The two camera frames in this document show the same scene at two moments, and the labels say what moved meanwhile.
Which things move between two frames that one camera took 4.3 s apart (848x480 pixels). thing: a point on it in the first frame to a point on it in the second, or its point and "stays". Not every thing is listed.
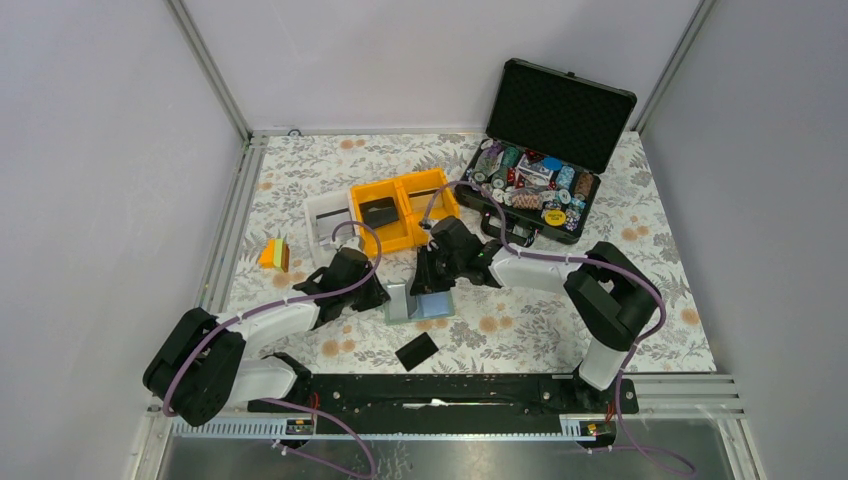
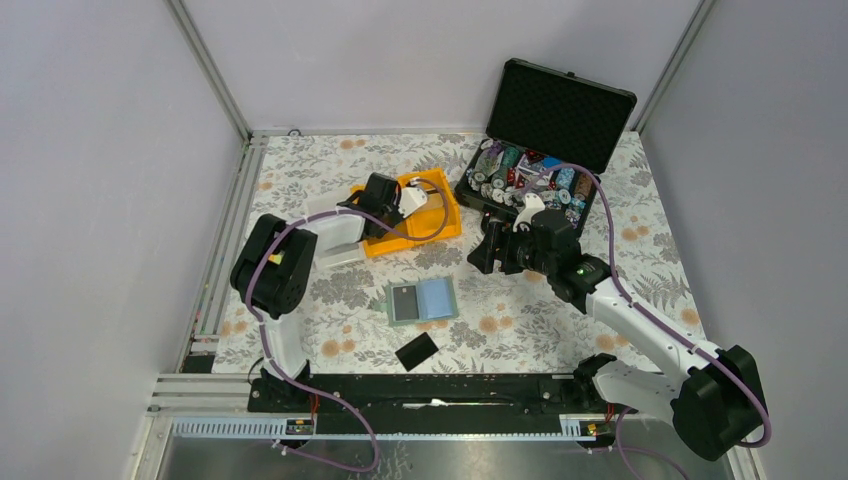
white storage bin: (324, 212) stays
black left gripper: (377, 296) to (397, 208)
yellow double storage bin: (394, 209) stays
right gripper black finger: (423, 281) to (484, 254)
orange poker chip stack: (527, 200) stays
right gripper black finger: (444, 267) to (499, 231)
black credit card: (416, 351) stays
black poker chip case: (549, 134) stays
